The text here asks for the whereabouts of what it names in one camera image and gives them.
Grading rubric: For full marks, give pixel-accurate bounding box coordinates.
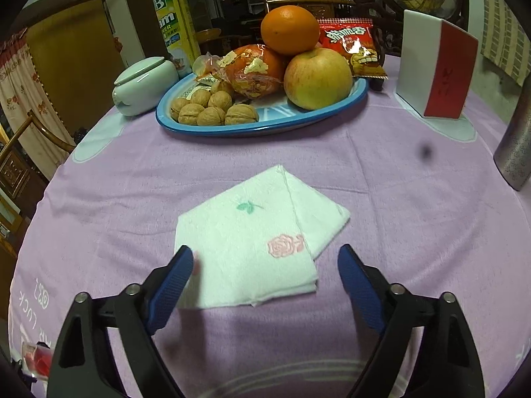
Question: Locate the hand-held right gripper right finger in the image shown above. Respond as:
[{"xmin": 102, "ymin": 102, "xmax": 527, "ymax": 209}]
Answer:
[{"xmin": 337, "ymin": 244, "xmax": 485, "ymax": 398}]

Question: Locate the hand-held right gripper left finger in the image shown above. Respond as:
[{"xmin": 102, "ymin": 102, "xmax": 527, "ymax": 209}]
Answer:
[{"xmin": 45, "ymin": 244, "xmax": 195, "ymax": 398}]

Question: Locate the white rose print napkin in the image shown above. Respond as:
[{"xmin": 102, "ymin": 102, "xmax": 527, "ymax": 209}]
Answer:
[{"xmin": 173, "ymin": 165, "xmax": 351, "ymax": 309}]

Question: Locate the pile of walnuts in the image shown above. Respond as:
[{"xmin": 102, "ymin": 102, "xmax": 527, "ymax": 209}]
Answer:
[{"xmin": 170, "ymin": 81, "xmax": 260, "ymax": 127}]

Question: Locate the carved wooden cabinet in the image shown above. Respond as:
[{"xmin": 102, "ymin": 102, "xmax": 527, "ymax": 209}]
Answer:
[{"xmin": 0, "ymin": 149, "xmax": 48, "ymax": 225}]

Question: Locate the blue rimmed fruit plate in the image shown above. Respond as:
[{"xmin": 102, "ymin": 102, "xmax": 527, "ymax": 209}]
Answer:
[{"xmin": 155, "ymin": 72, "xmax": 370, "ymax": 134}]

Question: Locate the white ceramic lidded jar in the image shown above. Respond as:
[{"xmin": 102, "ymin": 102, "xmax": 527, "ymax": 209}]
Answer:
[{"xmin": 112, "ymin": 56, "xmax": 180, "ymax": 117}]

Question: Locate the stainless steel bottle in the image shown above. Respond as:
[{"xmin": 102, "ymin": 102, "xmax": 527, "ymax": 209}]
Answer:
[{"xmin": 493, "ymin": 87, "xmax": 531, "ymax": 192}]

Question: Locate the apple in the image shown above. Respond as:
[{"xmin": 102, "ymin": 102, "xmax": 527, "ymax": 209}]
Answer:
[{"xmin": 284, "ymin": 47, "xmax": 353, "ymax": 110}]

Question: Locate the wooden armchair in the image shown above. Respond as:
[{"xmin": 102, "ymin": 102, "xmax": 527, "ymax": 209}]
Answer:
[
  {"xmin": 263, "ymin": 0, "xmax": 345, "ymax": 21},
  {"xmin": 0, "ymin": 110, "xmax": 77, "ymax": 175}
]

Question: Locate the orange plastic wrapped pastry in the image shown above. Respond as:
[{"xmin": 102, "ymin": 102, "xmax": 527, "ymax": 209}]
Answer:
[{"xmin": 216, "ymin": 44, "xmax": 289, "ymax": 100}]

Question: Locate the red white tissue box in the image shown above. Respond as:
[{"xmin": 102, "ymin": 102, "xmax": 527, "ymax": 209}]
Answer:
[{"xmin": 394, "ymin": 9, "xmax": 480, "ymax": 120}]

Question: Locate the floral door curtain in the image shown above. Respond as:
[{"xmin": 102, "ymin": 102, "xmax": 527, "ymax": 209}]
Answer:
[{"xmin": 0, "ymin": 29, "xmax": 77, "ymax": 175}]

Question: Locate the red snack packet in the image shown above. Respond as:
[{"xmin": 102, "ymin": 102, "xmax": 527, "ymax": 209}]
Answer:
[{"xmin": 317, "ymin": 17, "xmax": 388, "ymax": 80}]

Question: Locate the orange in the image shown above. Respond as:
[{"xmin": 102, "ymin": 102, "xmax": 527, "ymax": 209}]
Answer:
[{"xmin": 261, "ymin": 5, "xmax": 321, "ymax": 56}]

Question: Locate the yellow spray can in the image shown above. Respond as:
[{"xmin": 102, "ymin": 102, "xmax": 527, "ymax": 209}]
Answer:
[{"xmin": 148, "ymin": 0, "xmax": 202, "ymax": 79}]

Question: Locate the brick pattern window curtain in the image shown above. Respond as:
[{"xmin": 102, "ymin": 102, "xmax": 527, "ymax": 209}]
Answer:
[{"xmin": 479, "ymin": 0, "xmax": 531, "ymax": 88}]

